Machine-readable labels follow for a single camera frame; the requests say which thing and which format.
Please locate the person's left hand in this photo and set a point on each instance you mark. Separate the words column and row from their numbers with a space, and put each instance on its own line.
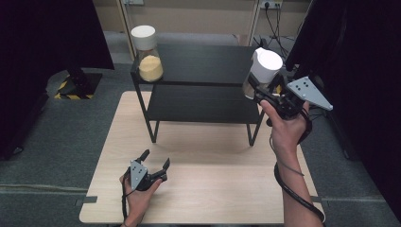
column 137, row 201

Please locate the black stand base striped tape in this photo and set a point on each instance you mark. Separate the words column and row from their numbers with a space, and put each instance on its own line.
column 78, row 85

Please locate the glass jar with spouted lid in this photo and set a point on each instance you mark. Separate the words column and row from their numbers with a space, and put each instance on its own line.
column 266, row 67

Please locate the white wall socket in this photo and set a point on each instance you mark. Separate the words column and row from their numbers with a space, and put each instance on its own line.
column 271, row 3

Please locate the black curtain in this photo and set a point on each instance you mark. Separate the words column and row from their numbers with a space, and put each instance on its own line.
column 38, row 47
column 353, row 78

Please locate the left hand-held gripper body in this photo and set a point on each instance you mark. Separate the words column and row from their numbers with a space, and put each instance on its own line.
column 138, row 175

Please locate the glass jar of yellow granules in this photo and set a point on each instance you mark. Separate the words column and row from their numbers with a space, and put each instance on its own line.
column 150, row 67

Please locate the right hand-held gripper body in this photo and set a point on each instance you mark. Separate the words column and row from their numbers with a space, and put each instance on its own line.
column 307, row 90

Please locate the person's right hand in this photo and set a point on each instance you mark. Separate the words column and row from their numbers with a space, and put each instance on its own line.
column 288, row 132

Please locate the black metal shelf rack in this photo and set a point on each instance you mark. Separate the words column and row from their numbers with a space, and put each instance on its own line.
column 201, row 63

